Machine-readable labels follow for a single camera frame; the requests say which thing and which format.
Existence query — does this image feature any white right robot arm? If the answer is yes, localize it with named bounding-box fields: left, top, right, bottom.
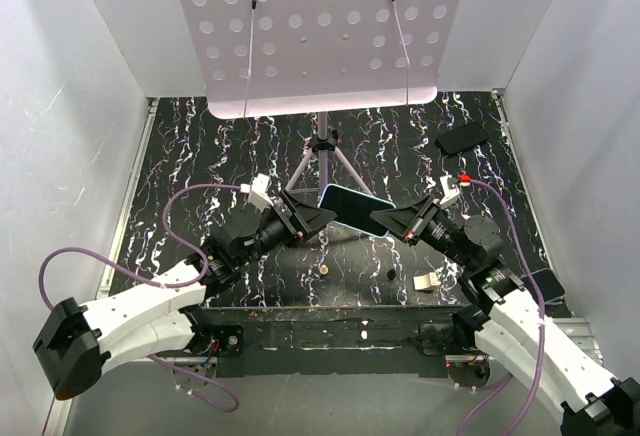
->
left=371, top=198, right=639, bottom=435

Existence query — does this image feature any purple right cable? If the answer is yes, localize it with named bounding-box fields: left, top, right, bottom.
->
left=457, top=178, right=551, bottom=436

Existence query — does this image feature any aluminium frame rail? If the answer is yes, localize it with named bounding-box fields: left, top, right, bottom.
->
left=41, top=97, right=159, bottom=435

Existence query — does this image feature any small white beige block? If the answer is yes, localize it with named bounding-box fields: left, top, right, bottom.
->
left=413, top=272, right=441, bottom=293

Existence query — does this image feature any black metal base plate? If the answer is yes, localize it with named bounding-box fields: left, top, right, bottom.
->
left=195, top=306, right=490, bottom=386

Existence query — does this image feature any black phone case on table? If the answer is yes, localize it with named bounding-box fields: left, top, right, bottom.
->
left=435, top=122, right=489, bottom=156

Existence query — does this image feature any black device at right edge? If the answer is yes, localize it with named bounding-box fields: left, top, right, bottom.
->
left=522, top=268, right=566, bottom=305

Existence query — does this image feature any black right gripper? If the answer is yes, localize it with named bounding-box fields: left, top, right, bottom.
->
left=370, top=193, right=474, bottom=270

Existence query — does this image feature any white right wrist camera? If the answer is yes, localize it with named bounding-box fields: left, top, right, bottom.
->
left=439, top=175, right=471, bottom=208

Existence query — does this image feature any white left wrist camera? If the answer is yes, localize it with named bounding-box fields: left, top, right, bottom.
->
left=240, top=173, right=273, bottom=211

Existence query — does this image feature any light blue phone case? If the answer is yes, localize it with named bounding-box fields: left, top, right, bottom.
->
left=316, top=183, right=397, bottom=240

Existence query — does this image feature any white perforated music stand desk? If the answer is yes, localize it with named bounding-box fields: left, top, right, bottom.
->
left=180, top=0, right=460, bottom=119

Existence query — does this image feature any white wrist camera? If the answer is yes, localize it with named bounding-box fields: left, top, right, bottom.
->
left=240, top=173, right=273, bottom=211
left=439, top=175, right=471, bottom=208

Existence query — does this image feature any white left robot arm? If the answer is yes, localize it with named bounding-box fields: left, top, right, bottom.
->
left=33, top=191, right=336, bottom=400

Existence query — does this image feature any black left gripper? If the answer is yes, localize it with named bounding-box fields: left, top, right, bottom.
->
left=236, top=190, right=336, bottom=269

